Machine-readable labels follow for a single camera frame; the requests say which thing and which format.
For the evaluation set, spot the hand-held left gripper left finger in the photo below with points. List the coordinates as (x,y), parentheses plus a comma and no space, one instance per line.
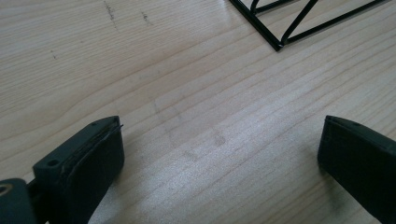
(84,168)

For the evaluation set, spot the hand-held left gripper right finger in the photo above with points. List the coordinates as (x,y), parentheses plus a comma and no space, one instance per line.
(361,158)

